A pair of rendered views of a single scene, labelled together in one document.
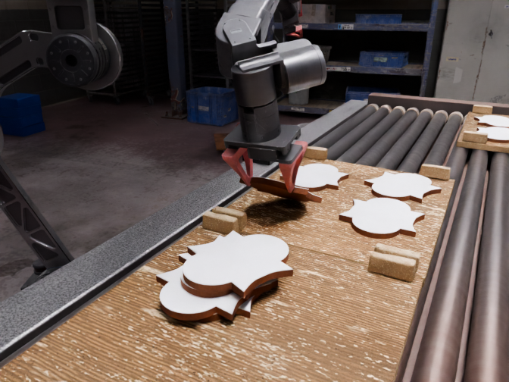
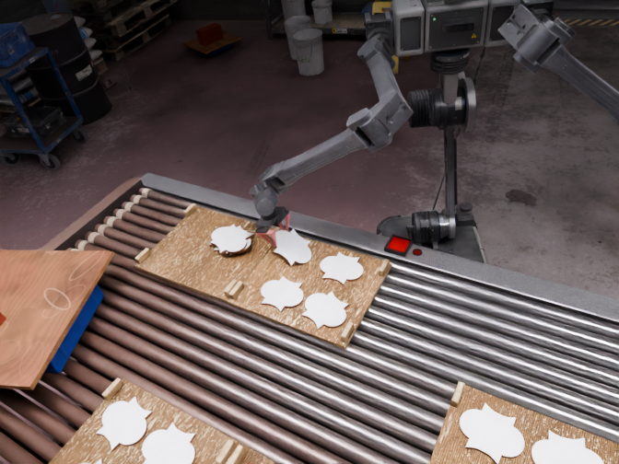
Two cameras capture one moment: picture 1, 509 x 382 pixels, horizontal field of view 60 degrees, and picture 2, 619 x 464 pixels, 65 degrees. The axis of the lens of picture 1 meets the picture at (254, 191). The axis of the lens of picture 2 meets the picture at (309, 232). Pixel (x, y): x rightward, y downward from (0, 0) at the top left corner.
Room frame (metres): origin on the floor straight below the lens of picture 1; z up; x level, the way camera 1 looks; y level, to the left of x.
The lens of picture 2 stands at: (0.91, -1.20, 2.08)
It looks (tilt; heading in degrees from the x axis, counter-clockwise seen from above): 42 degrees down; 98
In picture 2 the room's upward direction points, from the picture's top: 10 degrees counter-clockwise
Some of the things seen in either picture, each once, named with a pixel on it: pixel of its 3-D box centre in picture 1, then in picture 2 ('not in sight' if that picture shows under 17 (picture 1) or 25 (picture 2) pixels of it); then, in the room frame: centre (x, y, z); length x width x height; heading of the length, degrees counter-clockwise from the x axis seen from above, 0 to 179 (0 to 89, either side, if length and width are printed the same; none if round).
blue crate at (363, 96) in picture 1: (371, 98); not in sight; (5.30, -1.42, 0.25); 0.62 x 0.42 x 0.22; 77
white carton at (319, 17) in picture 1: (316, 14); not in sight; (5.58, -0.74, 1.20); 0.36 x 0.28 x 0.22; 57
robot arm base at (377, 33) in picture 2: not in sight; (379, 42); (1.04, 0.39, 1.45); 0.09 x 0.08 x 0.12; 179
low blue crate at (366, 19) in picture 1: (377, 19); not in sight; (5.27, -1.38, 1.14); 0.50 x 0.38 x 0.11; 78
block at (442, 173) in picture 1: (435, 171); (347, 331); (0.86, -0.38, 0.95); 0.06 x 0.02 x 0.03; 62
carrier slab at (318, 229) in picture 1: (343, 201); (310, 283); (0.75, -0.17, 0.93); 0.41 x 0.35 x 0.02; 152
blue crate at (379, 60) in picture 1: (384, 58); not in sight; (5.28, -1.50, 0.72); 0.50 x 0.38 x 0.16; 62
